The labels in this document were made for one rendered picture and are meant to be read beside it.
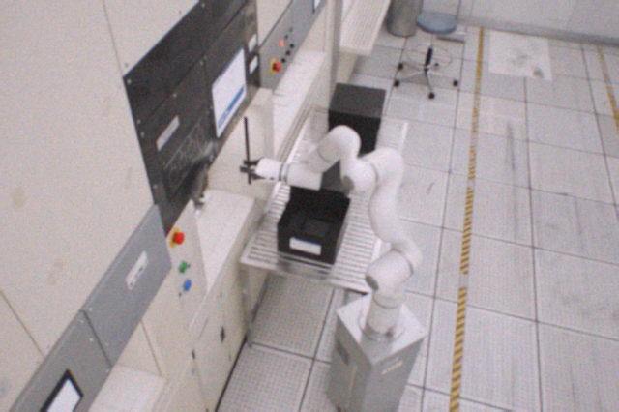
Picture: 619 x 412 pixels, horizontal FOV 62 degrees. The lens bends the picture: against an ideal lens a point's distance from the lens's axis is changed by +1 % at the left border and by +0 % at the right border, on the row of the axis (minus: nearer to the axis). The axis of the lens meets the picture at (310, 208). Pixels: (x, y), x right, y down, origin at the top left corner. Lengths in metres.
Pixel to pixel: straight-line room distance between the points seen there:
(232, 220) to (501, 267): 1.89
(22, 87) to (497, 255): 3.09
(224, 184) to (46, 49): 1.54
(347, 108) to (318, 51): 0.88
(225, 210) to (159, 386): 0.86
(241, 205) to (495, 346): 1.66
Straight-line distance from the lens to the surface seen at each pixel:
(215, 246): 2.27
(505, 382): 3.10
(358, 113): 2.77
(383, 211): 1.73
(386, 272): 1.80
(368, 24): 4.06
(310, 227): 2.46
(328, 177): 2.58
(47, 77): 1.06
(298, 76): 3.31
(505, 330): 3.27
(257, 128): 2.18
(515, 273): 3.56
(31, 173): 1.06
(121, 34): 1.24
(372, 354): 2.10
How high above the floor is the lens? 2.58
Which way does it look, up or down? 45 degrees down
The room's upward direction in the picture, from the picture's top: 3 degrees clockwise
